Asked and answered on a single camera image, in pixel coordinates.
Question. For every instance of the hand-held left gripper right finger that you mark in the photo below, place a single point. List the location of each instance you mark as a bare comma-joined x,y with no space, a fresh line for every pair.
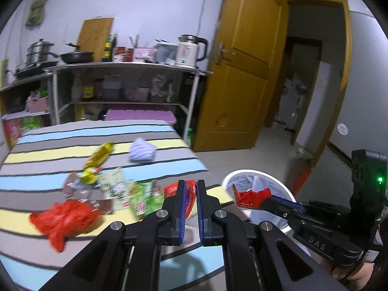
200,218

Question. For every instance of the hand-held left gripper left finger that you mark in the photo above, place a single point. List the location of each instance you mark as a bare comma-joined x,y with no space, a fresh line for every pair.
182,215

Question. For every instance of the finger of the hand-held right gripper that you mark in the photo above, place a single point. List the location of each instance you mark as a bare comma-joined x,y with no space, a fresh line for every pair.
292,206
275,208

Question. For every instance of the red and white snack wrapper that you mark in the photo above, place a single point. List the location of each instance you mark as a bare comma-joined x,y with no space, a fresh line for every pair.
190,197

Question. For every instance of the red foil wrapper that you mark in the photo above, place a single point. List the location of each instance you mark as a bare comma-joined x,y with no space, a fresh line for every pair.
250,198

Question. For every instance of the white round trash bin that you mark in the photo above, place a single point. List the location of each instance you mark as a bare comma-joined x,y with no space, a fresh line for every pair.
229,178

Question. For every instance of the white printed paper wrapper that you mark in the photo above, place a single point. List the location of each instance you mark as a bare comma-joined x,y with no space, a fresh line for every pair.
113,186

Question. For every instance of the lilac foam fruit net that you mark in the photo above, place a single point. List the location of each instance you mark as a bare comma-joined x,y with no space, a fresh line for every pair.
142,151

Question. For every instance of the yellow and red snack wrapper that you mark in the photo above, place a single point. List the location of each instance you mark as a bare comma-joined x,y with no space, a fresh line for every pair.
100,156

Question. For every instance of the red mesh bag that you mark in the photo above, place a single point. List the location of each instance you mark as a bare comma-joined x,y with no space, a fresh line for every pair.
65,219

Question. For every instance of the person's right hand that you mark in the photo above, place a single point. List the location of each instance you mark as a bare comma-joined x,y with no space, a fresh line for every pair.
368,271

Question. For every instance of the green snack wrapper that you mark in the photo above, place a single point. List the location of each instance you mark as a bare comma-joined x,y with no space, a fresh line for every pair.
145,198

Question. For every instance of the green plastic bottle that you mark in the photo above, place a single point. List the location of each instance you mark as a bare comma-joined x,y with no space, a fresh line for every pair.
190,138

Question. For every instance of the small yellow wrapper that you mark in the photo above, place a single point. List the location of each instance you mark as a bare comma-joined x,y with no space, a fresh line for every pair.
89,176

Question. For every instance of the storage box with purple lid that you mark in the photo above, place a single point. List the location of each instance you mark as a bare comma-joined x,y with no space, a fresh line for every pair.
139,115

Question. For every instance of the grey metal entrance door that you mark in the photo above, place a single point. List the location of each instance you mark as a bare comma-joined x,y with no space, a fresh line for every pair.
298,97

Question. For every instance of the white metal shelf unit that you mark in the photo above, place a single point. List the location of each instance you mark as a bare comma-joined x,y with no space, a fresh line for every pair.
194,97

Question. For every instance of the small green bottle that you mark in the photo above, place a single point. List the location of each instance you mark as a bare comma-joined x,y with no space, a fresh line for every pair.
170,94

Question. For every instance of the pink plastic tub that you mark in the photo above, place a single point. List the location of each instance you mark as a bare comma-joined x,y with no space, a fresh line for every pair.
142,94

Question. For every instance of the crumpled plastic bags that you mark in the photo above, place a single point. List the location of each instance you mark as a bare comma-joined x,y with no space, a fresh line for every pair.
158,86

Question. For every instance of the grey jerry can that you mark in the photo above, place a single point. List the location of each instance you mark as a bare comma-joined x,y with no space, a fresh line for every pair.
111,87

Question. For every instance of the yellow wooden door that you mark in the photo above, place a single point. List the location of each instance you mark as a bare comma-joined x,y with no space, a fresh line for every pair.
239,66

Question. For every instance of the striped bed sheet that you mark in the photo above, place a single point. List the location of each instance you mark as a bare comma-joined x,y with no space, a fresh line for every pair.
45,154

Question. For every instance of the bottle with yellow label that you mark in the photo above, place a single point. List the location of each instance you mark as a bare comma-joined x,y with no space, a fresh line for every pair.
87,91

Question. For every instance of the clear plastic container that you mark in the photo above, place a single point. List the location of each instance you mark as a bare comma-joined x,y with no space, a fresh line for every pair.
166,54

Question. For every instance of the white electric kettle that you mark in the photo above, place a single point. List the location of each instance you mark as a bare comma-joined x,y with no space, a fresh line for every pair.
189,51

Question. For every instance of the pink utensil holder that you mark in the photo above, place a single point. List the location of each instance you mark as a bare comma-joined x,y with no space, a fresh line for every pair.
144,55

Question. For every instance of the red seasoning jar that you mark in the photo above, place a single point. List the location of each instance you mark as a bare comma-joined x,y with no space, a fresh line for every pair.
130,55

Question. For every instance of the dark sauce bottle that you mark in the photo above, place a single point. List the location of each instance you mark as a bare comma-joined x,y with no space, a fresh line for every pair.
106,50
115,44

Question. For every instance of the pink plastic basket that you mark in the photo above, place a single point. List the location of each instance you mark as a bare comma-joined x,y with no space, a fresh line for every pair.
38,103

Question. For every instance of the pile of colourful snack packs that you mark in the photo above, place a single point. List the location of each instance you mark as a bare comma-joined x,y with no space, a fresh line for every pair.
21,128

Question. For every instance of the black wok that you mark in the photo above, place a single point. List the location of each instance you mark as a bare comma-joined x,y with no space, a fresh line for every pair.
77,57

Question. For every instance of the wooden cutting board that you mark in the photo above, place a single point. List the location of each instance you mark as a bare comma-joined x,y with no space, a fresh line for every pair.
92,33

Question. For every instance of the black induction cooker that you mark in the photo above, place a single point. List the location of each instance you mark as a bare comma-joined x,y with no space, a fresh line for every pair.
33,68

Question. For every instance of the low wooden shelf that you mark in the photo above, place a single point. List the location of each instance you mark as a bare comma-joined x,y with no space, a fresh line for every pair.
18,85

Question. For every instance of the steel steamer pot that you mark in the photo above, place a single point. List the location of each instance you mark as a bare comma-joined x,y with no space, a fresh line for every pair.
39,51

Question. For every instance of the green hanging cloth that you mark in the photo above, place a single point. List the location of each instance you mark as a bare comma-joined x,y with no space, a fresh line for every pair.
38,6

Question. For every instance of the round white wall sticker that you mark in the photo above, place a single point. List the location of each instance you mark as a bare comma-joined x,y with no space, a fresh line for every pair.
343,129

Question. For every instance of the yellow door frame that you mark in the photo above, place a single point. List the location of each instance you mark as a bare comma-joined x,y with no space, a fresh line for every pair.
347,66

